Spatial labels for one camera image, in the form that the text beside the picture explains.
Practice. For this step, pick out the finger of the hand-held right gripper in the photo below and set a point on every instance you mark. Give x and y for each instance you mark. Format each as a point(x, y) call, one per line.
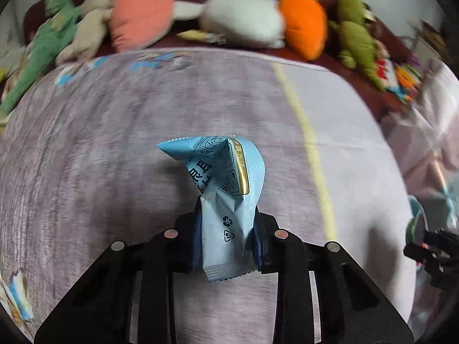
point(426, 258)
point(443, 236)

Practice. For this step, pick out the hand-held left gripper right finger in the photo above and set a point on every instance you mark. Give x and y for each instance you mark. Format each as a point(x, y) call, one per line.
point(257, 247)

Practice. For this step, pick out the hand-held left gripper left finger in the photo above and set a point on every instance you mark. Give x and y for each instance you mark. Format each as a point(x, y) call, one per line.
point(196, 243)

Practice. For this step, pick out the light blue snack wrapper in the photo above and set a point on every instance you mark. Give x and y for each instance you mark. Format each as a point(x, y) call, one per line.
point(222, 229)

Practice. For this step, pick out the teal plastic bin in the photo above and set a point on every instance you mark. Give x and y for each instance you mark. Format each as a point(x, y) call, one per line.
point(414, 222)

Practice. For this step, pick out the pink plaid blanket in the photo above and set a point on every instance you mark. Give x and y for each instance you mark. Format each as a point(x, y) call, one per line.
point(412, 143)

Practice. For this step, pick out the purple wood-print cloth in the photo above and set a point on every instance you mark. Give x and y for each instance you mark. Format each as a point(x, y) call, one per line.
point(107, 132)

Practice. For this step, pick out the colourful small toy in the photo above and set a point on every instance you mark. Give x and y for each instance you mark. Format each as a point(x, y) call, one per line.
point(407, 79)

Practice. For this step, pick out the small bear plush red outfit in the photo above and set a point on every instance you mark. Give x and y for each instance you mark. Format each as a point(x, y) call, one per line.
point(385, 68)

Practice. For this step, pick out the cardboard box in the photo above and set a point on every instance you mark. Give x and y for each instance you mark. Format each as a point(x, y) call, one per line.
point(430, 39)

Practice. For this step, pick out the olive dinosaur plush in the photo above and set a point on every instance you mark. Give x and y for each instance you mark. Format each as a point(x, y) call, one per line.
point(355, 39)

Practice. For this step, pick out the orange carrot rabbit plush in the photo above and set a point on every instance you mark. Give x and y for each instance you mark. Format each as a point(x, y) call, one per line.
point(304, 25)

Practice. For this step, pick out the white duck plush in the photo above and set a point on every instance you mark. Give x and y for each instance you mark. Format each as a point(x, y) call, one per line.
point(244, 18)

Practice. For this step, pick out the pink carrot rabbit plush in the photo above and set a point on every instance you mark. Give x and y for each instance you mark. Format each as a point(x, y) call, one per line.
point(140, 10)

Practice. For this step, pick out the beige hedgehog plush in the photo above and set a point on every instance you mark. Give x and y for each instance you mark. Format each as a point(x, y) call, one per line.
point(89, 28)

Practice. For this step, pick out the green dinosaur plush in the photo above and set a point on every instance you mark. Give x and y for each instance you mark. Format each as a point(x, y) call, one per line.
point(46, 43)

